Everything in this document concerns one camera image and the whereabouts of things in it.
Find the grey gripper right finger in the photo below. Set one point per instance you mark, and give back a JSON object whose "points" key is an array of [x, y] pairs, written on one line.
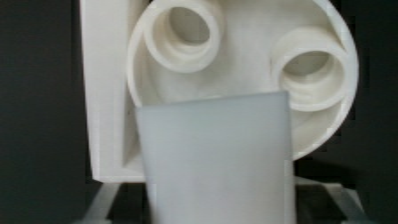
{"points": [[328, 204]]}

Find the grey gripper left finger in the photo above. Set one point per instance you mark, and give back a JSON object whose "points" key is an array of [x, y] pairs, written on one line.
{"points": [[118, 206]]}

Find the white stool leg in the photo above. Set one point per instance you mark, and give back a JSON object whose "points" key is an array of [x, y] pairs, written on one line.
{"points": [[217, 160]]}

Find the white U-shaped fence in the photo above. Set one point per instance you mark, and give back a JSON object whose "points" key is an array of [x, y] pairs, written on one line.
{"points": [[109, 18]]}

